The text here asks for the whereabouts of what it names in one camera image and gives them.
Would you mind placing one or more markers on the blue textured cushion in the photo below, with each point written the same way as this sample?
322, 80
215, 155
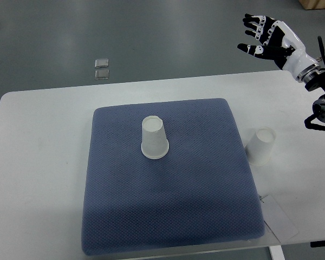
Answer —
202, 191

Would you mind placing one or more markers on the upper metal floor plate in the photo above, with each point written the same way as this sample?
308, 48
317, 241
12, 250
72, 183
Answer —
101, 63

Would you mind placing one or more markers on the black table control panel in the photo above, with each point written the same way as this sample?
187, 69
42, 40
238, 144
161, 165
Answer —
317, 244

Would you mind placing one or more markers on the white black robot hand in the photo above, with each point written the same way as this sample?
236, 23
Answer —
277, 42

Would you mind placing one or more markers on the white paper cup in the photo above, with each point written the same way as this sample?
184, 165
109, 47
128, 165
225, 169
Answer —
259, 147
154, 143

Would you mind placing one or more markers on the white table leg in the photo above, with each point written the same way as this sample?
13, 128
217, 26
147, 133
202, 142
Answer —
276, 252

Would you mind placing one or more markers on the wooden furniture corner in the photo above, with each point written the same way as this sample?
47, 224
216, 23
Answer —
312, 4

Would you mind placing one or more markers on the white paper tag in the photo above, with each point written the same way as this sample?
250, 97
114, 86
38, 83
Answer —
277, 220

